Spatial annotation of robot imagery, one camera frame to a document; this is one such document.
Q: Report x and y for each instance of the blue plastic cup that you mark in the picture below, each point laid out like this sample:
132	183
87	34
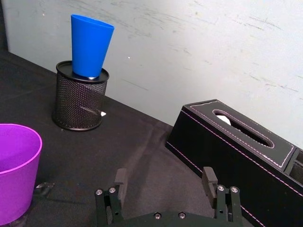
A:
90	46

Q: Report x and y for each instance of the black table cloth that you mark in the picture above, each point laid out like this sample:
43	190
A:
90	151

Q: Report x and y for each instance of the black leather tissue box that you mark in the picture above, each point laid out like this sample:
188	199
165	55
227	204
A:
239	160

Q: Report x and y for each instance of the small clear plastic piece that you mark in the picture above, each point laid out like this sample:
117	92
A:
43	186

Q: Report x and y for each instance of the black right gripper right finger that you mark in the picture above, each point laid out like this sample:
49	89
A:
220	196

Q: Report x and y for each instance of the white tissue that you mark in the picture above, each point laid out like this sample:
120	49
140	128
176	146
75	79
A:
223	119

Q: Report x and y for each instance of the black mesh pen holder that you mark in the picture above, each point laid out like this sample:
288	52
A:
79	99

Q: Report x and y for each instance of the small white paper scrap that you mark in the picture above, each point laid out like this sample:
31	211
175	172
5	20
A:
103	114

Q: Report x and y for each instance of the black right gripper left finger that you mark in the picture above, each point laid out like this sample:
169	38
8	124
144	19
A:
116	196

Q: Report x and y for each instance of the purple plastic cup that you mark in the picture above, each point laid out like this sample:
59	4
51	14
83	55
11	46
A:
17	172

